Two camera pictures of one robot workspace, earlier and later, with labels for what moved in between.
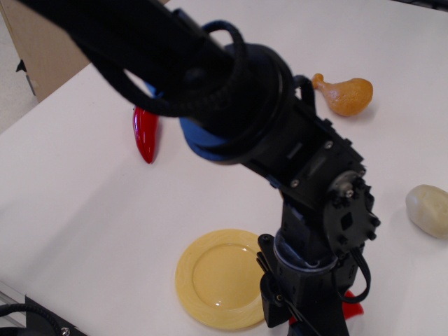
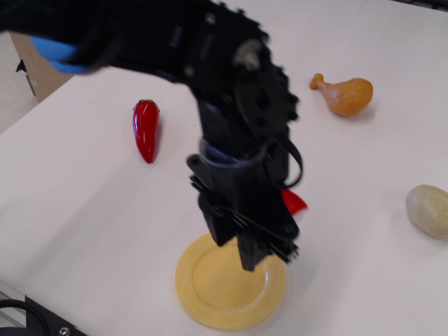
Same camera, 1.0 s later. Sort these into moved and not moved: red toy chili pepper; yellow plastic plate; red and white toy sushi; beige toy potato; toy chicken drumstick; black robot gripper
Moved: black robot gripper; red and white toy sushi
Not moved: yellow plastic plate; toy chicken drumstick; red toy chili pepper; beige toy potato
